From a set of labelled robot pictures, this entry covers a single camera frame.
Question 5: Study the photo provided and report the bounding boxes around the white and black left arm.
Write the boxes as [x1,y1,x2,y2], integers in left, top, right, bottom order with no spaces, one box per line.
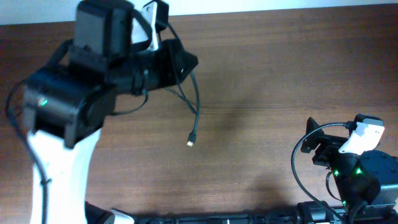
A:
[23,1,198,223]

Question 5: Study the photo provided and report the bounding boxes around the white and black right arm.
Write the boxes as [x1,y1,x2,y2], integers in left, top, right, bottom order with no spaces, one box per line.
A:
[300,114,397,223]

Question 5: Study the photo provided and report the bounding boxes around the black cable with silver plug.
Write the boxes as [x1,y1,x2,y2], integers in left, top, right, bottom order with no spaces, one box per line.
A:
[163,70,201,147]

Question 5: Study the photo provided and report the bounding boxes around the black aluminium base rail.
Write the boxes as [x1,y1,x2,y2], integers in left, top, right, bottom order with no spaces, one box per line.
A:
[83,200,398,224]

